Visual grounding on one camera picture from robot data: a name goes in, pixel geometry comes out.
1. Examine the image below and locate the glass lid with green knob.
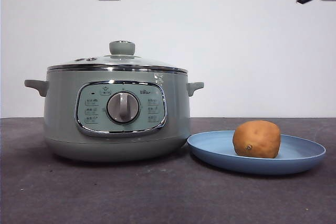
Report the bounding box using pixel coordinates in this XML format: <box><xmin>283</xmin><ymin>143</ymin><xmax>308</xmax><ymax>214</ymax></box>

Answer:
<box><xmin>47</xmin><ymin>40</ymin><xmax>188</xmax><ymax>74</ymax></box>

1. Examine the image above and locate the pale green electric steamer pot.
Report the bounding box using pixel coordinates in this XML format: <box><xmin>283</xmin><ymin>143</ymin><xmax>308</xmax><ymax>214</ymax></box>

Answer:
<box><xmin>24</xmin><ymin>71</ymin><xmax>205</xmax><ymax>163</ymax></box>

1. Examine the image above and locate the blue round plate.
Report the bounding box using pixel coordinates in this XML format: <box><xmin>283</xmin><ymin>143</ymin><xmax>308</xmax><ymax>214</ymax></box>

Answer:
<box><xmin>187</xmin><ymin>130</ymin><xmax>327</xmax><ymax>175</ymax></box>

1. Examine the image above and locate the brown potato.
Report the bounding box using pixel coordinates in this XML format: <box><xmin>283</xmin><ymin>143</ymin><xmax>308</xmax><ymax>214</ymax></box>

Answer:
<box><xmin>233</xmin><ymin>120</ymin><xmax>281</xmax><ymax>158</ymax></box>

